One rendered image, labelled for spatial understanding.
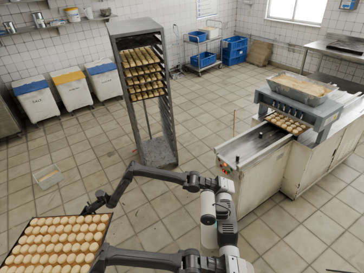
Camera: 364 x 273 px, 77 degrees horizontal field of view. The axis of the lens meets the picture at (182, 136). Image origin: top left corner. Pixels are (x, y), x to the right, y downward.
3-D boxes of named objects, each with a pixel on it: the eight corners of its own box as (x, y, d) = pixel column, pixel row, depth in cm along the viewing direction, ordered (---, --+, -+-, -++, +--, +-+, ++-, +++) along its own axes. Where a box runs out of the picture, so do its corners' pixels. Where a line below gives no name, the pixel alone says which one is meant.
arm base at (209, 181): (210, 199, 133) (221, 187, 127) (198, 194, 132) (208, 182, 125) (209, 187, 140) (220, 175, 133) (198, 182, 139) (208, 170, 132)
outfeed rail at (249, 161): (357, 96, 276) (359, 90, 272) (359, 97, 274) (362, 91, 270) (235, 170, 194) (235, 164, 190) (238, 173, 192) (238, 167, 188)
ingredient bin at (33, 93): (34, 130, 425) (13, 93, 379) (30, 116, 468) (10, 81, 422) (64, 119, 448) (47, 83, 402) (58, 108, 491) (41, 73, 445)
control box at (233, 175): (219, 164, 221) (219, 153, 213) (236, 179, 205) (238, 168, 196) (216, 166, 220) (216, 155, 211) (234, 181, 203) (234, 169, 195)
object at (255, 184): (255, 177, 295) (266, 119, 241) (278, 194, 272) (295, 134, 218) (214, 205, 267) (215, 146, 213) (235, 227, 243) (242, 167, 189)
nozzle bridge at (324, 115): (271, 106, 271) (275, 79, 250) (332, 135, 221) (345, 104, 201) (251, 116, 257) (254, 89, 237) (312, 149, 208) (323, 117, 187)
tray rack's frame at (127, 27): (180, 166, 317) (164, 26, 210) (144, 176, 306) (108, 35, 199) (167, 140, 366) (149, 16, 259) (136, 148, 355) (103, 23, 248)
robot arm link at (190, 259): (211, 270, 92) (209, 258, 97) (188, 264, 90) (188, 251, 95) (200, 281, 96) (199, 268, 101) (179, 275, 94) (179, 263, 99)
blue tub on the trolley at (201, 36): (196, 37, 560) (196, 30, 550) (207, 40, 533) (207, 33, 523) (187, 40, 547) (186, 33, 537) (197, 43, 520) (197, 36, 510)
